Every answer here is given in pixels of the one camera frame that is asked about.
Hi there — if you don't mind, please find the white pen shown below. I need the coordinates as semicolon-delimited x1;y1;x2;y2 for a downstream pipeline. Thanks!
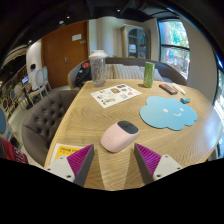
173;83;186;96

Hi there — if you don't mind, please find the black flat case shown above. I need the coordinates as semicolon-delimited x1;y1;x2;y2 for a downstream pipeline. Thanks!
158;83;179;96

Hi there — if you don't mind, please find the brown wooden door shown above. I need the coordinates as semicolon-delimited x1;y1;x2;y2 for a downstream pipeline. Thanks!
41;19;90;90

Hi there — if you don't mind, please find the pink computer mouse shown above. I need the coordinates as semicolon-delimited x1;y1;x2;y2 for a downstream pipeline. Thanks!
100;120;141;154

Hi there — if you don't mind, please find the group of white chairs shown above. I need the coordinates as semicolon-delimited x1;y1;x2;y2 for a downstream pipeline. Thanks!
0;65;52;141

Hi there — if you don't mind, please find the glass-door cabinet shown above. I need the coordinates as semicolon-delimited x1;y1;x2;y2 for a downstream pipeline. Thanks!
120;23;151;60

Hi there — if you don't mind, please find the white door sign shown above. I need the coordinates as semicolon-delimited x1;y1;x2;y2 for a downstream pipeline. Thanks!
71;33;83;42

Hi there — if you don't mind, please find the green drink can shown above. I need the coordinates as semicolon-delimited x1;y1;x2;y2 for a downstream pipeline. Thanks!
142;61;156;89

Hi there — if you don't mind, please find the black-framed window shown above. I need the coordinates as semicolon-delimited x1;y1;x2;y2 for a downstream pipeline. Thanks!
157;19;191;80

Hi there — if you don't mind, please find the clear shaker bottle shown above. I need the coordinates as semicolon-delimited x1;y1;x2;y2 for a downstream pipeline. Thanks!
88;49;109;88

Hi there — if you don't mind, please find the grey curved sofa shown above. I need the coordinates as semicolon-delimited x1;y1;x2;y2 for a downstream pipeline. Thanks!
67;57;188;89

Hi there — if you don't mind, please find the black backpack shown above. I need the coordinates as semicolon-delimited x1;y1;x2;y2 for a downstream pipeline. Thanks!
74;60;93;88

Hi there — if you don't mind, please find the person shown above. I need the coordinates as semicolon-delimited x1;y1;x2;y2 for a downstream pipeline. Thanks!
27;63;40;92

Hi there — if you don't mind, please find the yellow label sticker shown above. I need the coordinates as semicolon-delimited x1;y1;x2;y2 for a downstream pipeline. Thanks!
50;143;84;162

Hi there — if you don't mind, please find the blue cloud-shaped mouse pad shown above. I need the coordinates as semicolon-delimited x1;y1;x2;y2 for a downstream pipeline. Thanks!
139;95;198;131

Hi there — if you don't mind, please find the red bag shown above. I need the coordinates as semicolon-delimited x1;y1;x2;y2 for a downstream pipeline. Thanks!
0;136;30;165

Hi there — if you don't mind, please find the grey tufted armchair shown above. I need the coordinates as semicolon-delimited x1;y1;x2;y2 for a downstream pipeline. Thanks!
21;89;80;168

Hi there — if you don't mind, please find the white sticker sheet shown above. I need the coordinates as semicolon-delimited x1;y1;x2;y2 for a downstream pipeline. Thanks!
90;83;143;109

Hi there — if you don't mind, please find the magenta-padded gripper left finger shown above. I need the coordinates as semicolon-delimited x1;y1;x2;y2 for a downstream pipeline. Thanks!
44;143;95;188

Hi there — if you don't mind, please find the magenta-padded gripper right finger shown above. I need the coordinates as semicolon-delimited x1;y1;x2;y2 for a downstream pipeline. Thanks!
133;143;184;185

